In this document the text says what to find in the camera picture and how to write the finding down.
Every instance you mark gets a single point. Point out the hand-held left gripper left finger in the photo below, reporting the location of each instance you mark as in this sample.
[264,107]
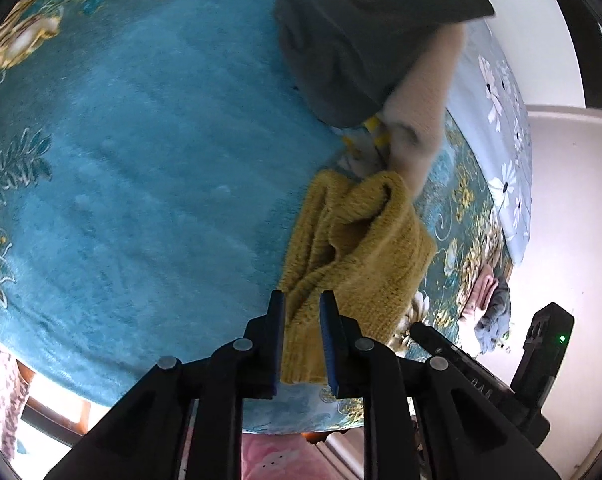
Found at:
[279,345]

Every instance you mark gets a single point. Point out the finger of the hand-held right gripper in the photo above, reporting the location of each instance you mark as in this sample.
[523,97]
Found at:
[431,338]

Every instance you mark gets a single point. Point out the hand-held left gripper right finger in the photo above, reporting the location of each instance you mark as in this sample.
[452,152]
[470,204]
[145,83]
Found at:
[327,347]

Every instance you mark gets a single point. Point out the yellow knit sweater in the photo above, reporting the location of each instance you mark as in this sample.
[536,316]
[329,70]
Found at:
[361,255]

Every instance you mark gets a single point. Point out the grey blue cloth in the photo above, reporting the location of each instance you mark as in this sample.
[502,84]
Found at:
[496,320]

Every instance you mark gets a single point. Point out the pink printed fabric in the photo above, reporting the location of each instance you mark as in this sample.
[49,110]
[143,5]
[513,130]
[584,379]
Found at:
[276,460]

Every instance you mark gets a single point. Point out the white yellow patterned garment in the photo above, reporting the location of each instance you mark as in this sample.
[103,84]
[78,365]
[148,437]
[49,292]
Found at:
[363,145]

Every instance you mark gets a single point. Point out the light blue floral bedsheet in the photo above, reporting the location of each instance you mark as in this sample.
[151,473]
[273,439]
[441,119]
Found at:
[506,125]

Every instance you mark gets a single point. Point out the teal floral blanket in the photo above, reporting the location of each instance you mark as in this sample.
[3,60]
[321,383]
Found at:
[131,170]

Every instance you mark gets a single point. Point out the pink floral patterned cloth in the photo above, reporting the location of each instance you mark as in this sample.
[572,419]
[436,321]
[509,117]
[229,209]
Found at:
[1,395]

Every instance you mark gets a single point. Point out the dark grey garment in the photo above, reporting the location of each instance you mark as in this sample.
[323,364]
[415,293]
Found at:
[356,35]

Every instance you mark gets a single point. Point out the dark wooden bed frame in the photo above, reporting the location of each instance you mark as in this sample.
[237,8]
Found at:
[56,417]

